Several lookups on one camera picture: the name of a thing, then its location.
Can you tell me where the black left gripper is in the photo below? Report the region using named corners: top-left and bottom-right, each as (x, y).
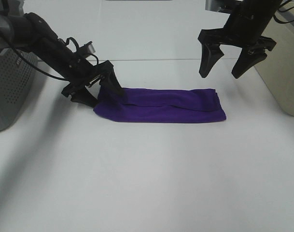
top-left (60, 54), bottom-right (124, 108)

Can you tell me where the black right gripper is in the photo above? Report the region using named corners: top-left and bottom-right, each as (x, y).
top-left (198, 16), bottom-right (276, 78)

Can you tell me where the purple microfiber towel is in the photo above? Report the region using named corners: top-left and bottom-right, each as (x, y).
top-left (93, 87), bottom-right (226, 123)

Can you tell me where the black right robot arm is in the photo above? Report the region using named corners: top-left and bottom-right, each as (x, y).
top-left (198, 0), bottom-right (281, 79)

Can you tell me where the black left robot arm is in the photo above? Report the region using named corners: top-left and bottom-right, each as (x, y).
top-left (0, 13), bottom-right (124, 107)

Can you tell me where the beige plastic bin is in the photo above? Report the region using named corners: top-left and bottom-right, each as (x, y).
top-left (255, 9), bottom-right (294, 116)

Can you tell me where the grey perforated plastic basket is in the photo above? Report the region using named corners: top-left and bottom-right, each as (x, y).
top-left (0, 0), bottom-right (39, 133)

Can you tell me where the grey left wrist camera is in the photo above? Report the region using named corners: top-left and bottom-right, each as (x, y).
top-left (76, 41), bottom-right (96, 58)

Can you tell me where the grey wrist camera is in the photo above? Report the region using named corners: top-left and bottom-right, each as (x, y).
top-left (76, 41), bottom-right (96, 58)
top-left (205, 0), bottom-right (235, 14)

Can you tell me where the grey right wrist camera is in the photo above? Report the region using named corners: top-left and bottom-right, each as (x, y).
top-left (205, 0), bottom-right (235, 14)

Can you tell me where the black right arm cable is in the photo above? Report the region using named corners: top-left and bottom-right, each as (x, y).
top-left (273, 0), bottom-right (294, 25)

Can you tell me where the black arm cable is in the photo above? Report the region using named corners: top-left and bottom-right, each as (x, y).
top-left (0, 24), bottom-right (100, 82)
top-left (273, 0), bottom-right (294, 25)

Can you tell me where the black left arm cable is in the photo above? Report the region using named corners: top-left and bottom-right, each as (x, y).
top-left (0, 24), bottom-right (100, 82)

